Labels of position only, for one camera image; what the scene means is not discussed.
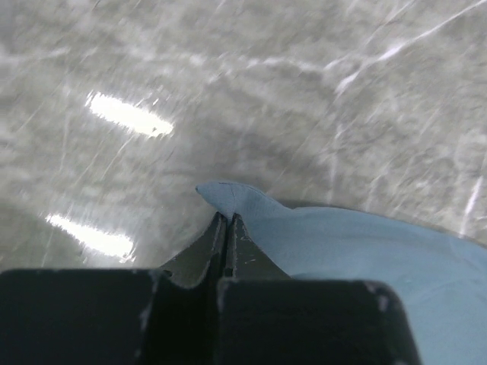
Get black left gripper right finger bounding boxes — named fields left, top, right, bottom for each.
left=216, top=216, right=421, bottom=364

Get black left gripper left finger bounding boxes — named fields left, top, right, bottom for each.
left=1, top=214, right=227, bottom=364

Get grey-blue t shirt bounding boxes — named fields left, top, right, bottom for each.
left=196, top=182, right=486, bottom=364

